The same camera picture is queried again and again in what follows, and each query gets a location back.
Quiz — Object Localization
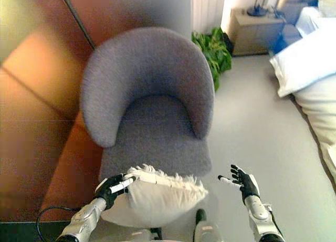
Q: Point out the black cables on nightstand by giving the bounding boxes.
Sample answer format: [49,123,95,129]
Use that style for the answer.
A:
[267,5,286,19]

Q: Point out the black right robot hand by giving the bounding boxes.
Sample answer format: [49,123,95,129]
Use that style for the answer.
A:
[217,164,260,201]

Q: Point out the white bed sheet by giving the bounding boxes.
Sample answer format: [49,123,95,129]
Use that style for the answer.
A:
[296,6,336,38]

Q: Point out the beige wooden nightstand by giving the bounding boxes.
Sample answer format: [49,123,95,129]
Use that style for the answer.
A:
[230,7,286,56]

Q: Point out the white fringed pillow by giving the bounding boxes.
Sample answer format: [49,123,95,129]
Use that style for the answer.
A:
[100,163,209,229]

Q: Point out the grey fabric tub armchair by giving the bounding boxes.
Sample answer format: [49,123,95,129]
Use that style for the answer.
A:
[80,26,215,184]

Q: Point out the green leafy plant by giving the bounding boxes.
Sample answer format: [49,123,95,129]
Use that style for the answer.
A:
[191,27,233,92]

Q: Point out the beige tufted headboard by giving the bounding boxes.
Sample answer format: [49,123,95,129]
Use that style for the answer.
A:
[277,0,320,39]

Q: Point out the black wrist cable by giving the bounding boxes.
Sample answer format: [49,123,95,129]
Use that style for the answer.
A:
[36,206,81,242]

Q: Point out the silver robot leg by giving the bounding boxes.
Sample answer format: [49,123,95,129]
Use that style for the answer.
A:
[193,208,223,242]

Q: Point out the black table lamp white shade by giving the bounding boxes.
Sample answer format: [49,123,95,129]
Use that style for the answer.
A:
[247,0,269,17]

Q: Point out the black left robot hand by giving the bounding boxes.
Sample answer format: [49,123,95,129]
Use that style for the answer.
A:
[94,173,137,210]

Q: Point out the white bed pillow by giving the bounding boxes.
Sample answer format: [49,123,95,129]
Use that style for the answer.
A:
[269,36,336,98]

